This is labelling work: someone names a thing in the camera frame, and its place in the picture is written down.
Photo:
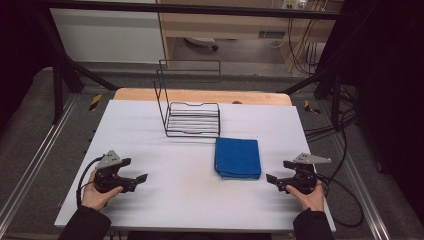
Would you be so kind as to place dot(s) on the black horizontal frame bar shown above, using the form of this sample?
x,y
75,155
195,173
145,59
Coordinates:
x,y
200,9

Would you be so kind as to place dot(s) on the white chair base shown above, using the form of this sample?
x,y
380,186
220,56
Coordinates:
x,y
201,41

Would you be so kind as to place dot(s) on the white table sheet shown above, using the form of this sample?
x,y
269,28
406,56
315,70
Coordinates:
x,y
173,200

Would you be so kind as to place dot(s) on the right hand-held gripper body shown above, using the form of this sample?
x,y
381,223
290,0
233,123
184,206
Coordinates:
x,y
305,180

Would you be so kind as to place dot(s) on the black frame stand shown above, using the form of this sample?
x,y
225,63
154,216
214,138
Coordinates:
x,y
336,96
57,93

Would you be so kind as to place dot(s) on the white power strip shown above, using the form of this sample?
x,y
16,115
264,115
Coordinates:
x,y
293,4

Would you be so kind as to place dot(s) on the dark curtain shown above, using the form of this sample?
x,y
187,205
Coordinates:
x,y
16,50
390,83

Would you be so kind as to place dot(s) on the blue towel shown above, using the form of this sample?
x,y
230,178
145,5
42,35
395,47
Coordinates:
x,y
237,156

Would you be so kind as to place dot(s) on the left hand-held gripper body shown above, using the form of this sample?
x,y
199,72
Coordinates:
x,y
107,160

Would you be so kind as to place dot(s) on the person's right hand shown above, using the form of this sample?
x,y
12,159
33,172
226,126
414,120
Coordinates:
x,y
311,201

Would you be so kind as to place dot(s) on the aluminium rail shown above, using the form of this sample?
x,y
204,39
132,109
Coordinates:
x,y
31,166
374,213

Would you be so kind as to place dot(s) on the person's left hand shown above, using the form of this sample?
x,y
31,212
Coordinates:
x,y
95,200

